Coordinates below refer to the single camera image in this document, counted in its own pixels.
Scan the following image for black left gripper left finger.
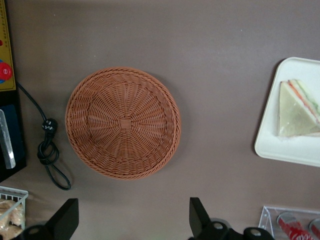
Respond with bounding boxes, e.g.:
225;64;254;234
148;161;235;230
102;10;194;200
22;198;80;240

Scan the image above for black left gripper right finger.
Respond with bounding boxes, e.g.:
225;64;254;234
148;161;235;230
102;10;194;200
189;197;275;240

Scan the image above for triangle sandwich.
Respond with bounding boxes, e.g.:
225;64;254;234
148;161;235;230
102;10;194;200
276;79;320;138

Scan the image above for cream plastic tray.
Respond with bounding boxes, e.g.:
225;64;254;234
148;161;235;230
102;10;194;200
254;56;320;168

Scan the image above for round brown wicker basket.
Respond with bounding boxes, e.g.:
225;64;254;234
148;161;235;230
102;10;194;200
65;66;181;180

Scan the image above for clear bag fried snack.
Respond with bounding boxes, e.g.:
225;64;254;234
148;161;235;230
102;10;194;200
0;199;26;240

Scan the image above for clear acrylic bottle rack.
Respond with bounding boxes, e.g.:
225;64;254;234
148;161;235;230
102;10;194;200
258;205;320;240

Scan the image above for black appliance yellow panel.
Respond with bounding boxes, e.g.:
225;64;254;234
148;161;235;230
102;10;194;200
0;0;27;183

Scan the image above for red emergency stop button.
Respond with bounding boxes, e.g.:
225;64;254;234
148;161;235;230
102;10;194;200
0;59;13;83

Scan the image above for white wire rack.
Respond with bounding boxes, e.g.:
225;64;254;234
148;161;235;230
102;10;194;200
0;186;29;232

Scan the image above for black power cable with plug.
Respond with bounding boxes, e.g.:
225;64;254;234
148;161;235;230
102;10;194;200
16;82;72;191

